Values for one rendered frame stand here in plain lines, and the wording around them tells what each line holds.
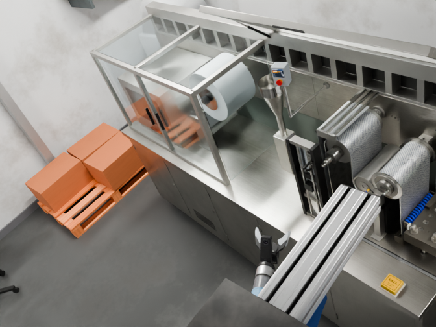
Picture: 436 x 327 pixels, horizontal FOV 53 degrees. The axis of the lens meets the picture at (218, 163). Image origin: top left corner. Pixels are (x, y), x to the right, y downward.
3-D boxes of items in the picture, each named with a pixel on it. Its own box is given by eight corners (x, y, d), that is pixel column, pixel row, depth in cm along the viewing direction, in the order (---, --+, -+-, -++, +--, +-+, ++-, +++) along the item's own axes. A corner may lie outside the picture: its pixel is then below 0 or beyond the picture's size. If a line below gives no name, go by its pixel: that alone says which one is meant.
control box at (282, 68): (272, 87, 206) (268, 69, 199) (278, 79, 209) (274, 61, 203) (286, 88, 202) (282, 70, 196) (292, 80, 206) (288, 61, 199)
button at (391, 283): (380, 287, 195) (380, 283, 193) (389, 276, 197) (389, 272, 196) (394, 295, 190) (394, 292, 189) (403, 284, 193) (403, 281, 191)
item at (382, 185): (374, 180, 190) (390, 185, 185) (377, 176, 191) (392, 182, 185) (377, 192, 195) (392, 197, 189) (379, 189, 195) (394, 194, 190)
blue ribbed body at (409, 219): (403, 224, 202) (403, 219, 200) (428, 194, 210) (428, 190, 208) (410, 228, 200) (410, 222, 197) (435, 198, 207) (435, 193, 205)
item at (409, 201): (399, 224, 201) (399, 197, 189) (427, 192, 210) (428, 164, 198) (401, 224, 201) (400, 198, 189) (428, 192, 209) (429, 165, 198)
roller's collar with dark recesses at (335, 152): (325, 161, 204) (324, 150, 200) (333, 153, 207) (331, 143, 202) (337, 165, 200) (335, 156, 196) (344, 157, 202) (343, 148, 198)
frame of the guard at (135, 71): (128, 129, 350) (87, 52, 306) (181, 90, 371) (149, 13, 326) (225, 187, 269) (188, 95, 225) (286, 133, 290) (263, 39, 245)
